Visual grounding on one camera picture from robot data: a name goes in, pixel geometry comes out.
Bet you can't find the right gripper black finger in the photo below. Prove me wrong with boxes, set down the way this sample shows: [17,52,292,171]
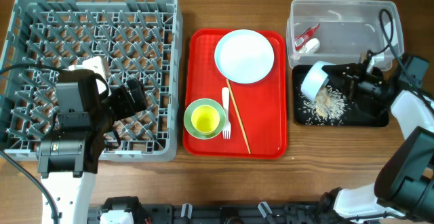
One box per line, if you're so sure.
[321,64,354,73]
[329,71,356,98]

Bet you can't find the small light blue bowl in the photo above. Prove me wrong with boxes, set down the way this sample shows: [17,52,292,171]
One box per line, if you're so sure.
[301,61,335,101]

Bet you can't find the rice and food scraps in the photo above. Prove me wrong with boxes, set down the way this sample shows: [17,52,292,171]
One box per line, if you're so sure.
[295,85,349,126]

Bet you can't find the white paper napkin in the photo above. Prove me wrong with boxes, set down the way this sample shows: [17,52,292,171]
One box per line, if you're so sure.
[298,38,320,54]

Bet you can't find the red snack wrapper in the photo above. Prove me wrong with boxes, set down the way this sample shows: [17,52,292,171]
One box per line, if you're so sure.
[294,24,320,51]

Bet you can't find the yellow plastic cup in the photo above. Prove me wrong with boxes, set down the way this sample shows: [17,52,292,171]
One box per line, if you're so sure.
[191,105,220,135]

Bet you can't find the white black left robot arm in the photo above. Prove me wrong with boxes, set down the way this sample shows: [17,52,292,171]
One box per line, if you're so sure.
[38,69,148,223]

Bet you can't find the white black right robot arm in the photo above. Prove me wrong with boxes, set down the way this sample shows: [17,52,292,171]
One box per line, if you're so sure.
[314,62,433,223]

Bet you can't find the black waste tray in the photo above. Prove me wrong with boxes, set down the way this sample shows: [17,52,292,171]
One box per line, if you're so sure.
[292,65,389,127]

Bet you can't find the clear plastic waste bin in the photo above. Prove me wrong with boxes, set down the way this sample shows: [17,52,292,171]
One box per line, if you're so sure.
[286,0,405,68]

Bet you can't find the grey dishwasher rack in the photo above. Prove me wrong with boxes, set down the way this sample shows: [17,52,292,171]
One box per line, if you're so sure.
[1,0,182,162]

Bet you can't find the green saucer bowl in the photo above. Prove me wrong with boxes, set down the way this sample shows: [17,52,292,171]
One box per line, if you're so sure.
[184,98,226,140]

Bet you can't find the red plastic serving tray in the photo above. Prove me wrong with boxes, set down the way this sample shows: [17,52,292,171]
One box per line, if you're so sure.
[182,29,288,160]

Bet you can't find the large light blue plate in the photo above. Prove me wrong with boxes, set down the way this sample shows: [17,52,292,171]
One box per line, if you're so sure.
[214,29,275,84]

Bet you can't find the wooden chopstick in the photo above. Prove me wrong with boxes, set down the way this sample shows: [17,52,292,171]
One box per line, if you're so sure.
[226,78,252,155]

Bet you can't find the white plastic fork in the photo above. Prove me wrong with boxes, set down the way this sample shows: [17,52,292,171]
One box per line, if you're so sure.
[222,87,231,140]

